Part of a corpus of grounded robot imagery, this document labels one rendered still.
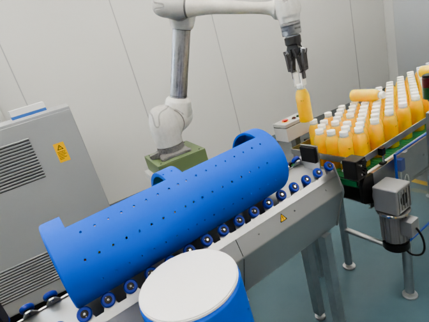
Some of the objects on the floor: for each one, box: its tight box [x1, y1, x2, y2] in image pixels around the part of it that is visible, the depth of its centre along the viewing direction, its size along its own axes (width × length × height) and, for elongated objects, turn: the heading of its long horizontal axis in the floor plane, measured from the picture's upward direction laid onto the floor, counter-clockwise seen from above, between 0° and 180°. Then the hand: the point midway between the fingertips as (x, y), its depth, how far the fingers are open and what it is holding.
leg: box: [301, 243, 326, 321], centre depth 183 cm, size 6×6×63 cm
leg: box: [318, 232, 346, 322], centre depth 172 cm, size 6×6×63 cm
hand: (299, 79), depth 160 cm, fingers closed on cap, 4 cm apart
